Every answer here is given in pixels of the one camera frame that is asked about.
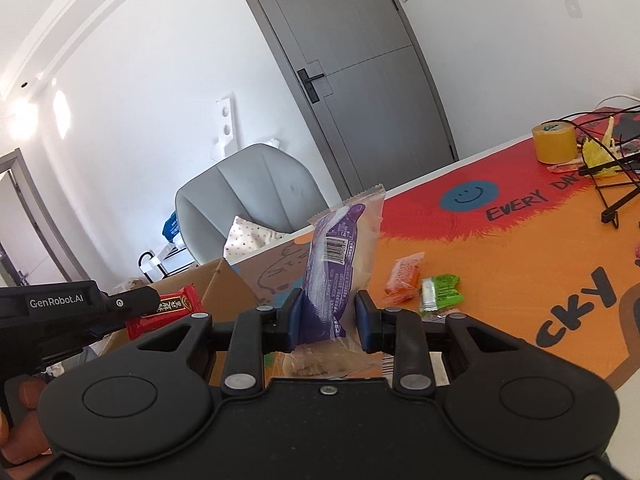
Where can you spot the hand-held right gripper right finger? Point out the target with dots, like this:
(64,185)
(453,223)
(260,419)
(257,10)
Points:
(367,322)

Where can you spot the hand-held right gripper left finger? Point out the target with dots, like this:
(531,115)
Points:
(294,320)

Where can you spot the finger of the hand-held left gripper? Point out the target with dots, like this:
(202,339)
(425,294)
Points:
(132,301)

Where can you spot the red snack bar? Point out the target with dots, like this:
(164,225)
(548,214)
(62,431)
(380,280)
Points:
(172,307)

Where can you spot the purple bread packet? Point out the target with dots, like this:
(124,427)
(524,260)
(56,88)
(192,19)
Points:
(332,270)

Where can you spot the brown cardboard box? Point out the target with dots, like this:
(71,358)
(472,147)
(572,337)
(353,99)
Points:
(225,285)

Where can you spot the person's left hand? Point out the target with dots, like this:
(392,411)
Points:
(22,430)

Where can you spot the orange stick snack packet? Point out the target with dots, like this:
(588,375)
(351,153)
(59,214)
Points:
(404,277)

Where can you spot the small green snack packet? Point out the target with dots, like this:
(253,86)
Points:
(440,292)

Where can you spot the blue plastic bag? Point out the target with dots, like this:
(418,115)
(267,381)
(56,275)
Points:
(171,225)

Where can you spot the white dotted cushion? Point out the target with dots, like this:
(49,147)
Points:
(250,240)

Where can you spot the grey chair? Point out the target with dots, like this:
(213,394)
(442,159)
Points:
(250,190)

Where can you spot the white foam piece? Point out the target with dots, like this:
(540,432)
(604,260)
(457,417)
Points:
(224,125)

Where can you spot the grey door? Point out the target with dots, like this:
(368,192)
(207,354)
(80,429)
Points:
(350,85)

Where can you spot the yellow tape roll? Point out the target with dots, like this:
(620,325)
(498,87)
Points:
(552,142)

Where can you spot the yellow banana peel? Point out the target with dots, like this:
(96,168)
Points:
(597,157)

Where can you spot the black stool frame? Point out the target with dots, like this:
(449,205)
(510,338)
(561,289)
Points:
(150,265)

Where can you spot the grey door frame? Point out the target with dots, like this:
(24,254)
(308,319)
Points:
(35,210)

